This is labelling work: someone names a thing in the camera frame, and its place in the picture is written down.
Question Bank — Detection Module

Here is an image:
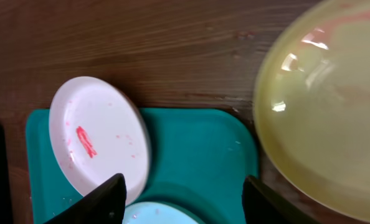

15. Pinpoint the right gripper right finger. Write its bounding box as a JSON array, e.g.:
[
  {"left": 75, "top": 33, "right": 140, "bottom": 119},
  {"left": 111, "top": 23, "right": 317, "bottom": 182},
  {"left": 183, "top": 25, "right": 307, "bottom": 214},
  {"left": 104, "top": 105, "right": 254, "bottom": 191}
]
[{"left": 242, "top": 175, "right": 319, "bottom": 224}]

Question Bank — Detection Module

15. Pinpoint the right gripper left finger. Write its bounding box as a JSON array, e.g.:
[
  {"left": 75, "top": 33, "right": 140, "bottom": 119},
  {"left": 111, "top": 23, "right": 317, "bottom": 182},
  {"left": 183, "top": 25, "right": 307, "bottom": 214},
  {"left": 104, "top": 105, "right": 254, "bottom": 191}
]
[{"left": 47, "top": 173, "right": 126, "bottom": 224}]

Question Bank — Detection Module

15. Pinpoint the white plate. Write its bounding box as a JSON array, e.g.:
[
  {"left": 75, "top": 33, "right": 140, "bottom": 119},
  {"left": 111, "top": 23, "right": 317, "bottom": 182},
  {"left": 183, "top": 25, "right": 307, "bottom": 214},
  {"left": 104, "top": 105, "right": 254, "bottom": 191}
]
[{"left": 49, "top": 77, "right": 151, "bottom": 205}]

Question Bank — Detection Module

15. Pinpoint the yellow-green plate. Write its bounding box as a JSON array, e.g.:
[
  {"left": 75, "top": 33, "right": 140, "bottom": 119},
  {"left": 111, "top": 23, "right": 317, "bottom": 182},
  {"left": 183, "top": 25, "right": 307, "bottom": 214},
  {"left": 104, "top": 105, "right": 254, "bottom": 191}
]
[{"left": 254, "top": 0, "right": 370, "bottom": 222}]

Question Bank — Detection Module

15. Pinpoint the teal plastic tray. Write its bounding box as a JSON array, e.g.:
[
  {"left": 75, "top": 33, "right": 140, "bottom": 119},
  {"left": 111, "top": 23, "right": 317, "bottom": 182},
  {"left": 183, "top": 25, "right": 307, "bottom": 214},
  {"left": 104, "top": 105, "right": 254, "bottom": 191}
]
[{"left": 26, "top": 108, "right": 259, "bottom": 223}]

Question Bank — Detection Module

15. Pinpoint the light blue plate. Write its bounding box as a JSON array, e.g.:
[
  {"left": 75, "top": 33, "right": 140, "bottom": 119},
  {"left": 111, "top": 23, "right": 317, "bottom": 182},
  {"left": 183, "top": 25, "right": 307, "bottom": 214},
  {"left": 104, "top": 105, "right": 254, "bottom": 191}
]
[{"left": 122, "top": 202, "right": 204, "bottom": 224}]

